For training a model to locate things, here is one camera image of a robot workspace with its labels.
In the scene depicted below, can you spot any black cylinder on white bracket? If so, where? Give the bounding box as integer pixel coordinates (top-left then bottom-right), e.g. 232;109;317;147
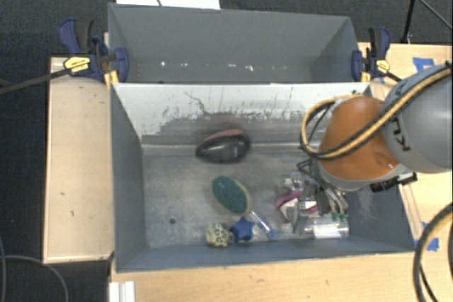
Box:
369;172;419;193

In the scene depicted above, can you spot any yellow black-spotted toy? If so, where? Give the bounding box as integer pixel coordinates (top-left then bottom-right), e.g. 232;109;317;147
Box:
205;222;236;249

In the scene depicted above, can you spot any grey metal bin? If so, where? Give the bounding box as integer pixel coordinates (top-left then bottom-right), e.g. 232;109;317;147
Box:
107;2;417;274

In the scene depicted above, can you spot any pale wood flat board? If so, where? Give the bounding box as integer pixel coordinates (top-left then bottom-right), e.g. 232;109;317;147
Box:
42;56;116;265

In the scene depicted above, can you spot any clear blue plastic stick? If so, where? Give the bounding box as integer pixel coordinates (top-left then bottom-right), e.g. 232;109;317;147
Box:
249;210;281;241

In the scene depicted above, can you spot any green oval sponge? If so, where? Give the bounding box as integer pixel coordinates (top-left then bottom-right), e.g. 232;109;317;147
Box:
212;175;253;216

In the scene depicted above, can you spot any black and red computer mouse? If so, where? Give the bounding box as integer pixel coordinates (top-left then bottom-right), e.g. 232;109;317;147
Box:
195;128;252;164

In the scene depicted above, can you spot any blue star toy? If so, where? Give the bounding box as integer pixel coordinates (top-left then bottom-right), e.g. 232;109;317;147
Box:
229;216;257;243

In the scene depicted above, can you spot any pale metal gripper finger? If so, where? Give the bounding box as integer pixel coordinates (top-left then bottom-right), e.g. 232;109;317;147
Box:
282;173;306;196
287;201;316;235

